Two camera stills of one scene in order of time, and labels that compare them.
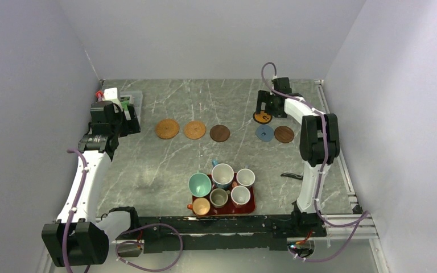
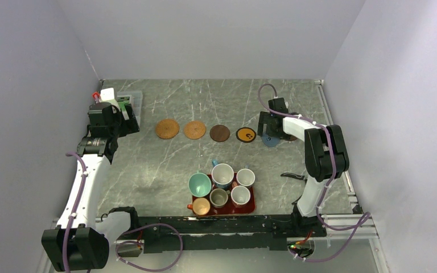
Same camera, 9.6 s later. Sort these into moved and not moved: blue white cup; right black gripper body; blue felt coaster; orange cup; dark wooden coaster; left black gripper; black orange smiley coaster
Moved: black orange smiley coaster; blue felt coaster; right black gripper body
Not moved: dark wooden coaster; left black gripper; blue white cup; orange cup
